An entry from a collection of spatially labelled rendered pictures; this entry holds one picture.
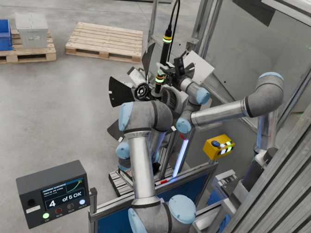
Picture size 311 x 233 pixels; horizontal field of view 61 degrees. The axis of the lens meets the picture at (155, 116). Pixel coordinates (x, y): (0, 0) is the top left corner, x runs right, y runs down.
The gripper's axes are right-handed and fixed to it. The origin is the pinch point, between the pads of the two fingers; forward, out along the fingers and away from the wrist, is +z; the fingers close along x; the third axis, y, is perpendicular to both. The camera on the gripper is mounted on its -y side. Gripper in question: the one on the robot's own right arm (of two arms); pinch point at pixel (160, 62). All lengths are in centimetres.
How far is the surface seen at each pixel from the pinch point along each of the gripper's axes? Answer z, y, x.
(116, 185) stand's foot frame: 19, 139, -6
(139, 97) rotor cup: 6.5, 27.6, -5.7
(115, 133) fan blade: 6, 50, -22
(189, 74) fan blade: -11.6, 5.2, 13.4
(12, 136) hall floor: 136, 147, -59
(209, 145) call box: -40, 41, 15
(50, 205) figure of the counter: -31, 31, -80
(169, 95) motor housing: 1.2, 29.3, 15.7
